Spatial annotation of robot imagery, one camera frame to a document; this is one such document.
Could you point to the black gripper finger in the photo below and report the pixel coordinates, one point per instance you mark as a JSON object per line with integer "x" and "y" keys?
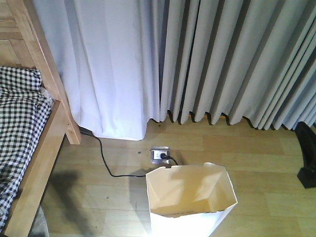
{"x": 307, "y": 141}

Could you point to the white plastic trash bin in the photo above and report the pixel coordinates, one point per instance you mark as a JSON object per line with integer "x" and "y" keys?
{"x": 189, "y": 200}

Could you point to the grey pleated curtain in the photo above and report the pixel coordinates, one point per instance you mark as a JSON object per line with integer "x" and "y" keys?
{"x": 253, "y": 59}

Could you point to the silver floor outlet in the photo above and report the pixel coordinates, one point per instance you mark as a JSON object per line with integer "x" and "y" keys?
{"x": 157, "y": 152}

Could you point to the white sheer curtain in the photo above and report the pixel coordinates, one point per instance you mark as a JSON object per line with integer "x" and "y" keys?
{"x": 106, "y": 52}

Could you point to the black white checkered bedding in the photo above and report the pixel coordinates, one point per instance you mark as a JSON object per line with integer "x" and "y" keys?
{"x": 24, "y": 111}

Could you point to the wooden bed frame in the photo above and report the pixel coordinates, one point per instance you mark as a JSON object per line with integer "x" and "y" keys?
{"x": 23, "y": 45}

